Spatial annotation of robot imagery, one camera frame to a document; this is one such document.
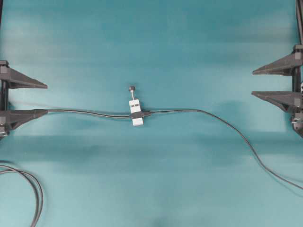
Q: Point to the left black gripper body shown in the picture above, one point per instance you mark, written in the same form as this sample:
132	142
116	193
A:
4	99

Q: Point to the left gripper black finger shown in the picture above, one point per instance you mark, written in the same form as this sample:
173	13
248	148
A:
12	119
15	79

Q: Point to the black right frame post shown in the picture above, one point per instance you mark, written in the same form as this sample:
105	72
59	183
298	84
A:
299	17

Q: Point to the black frame post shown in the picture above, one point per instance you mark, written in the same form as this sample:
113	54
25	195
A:
1	11
299	17

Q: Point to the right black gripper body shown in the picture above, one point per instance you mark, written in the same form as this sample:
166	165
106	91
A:
297	117

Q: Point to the white clamp female USB connector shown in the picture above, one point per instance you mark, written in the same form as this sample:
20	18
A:
135	109

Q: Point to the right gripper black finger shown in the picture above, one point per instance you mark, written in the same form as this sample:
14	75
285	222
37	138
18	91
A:
283	66
287	101

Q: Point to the black left frame post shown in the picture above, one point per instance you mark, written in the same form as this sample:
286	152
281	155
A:
1	11

